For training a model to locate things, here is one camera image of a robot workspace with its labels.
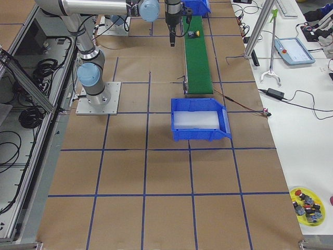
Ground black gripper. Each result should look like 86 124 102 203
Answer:
164 0 181 47

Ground yellow push button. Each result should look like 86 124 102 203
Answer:
187 30 200 39

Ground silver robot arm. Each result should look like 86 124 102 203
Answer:
36 1 160 106

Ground yellow plate of buttons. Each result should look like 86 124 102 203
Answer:
289 187 326 227

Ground left blue storage bin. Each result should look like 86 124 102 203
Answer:
182 0 211 17

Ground blue storage bin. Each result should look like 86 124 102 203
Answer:
182 0 211 17
171 98 232 141

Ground green conveyor belt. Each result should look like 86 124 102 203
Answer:
183 16 213 95

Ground right white foam pad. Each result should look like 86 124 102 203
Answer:
173 111 220 129

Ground right blue storage bin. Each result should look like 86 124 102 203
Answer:
171 98 232 141

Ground grabber reach tool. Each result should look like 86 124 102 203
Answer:
260 9 281 86

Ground white keyboard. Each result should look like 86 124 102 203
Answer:
275 0 299 19

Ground black power adapter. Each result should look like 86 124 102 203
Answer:
266 88 285 100

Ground teach pendant tablet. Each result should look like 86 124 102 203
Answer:
274 37 315 66

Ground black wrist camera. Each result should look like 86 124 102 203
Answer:
182 5 193 24

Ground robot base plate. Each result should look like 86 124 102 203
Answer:
96 15 131 36
75 82 121 115

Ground black handle bar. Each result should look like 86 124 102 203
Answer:
251 50 260 67

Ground aluminium frame post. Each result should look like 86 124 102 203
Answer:
244 0 275 58

